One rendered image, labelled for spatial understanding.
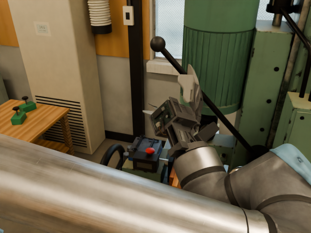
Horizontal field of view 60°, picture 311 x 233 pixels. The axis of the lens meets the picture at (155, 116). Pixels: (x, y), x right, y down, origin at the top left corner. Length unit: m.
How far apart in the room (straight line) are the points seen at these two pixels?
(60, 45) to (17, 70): 0.91
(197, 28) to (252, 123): 0.29
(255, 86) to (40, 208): 0.56
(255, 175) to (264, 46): 0.34
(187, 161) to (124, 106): 2.01
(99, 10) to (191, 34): 1.46
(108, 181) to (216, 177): 0.24
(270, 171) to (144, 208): 0.21
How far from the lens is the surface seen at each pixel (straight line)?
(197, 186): 0.49
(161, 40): 0.60
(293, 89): 0.68
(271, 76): 0.70
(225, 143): 0.86
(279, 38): 0.68
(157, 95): 2.31
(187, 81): 0.59
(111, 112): 2.58
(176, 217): 0.29
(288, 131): 0.63
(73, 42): 2.11
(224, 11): 0.64
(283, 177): 0.41
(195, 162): 0.50
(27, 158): 0.32
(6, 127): 2.18
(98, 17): 2.09
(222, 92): 0.70
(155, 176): 0.90
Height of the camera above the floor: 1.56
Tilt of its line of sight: 30 degrees down
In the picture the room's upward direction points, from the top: straight up
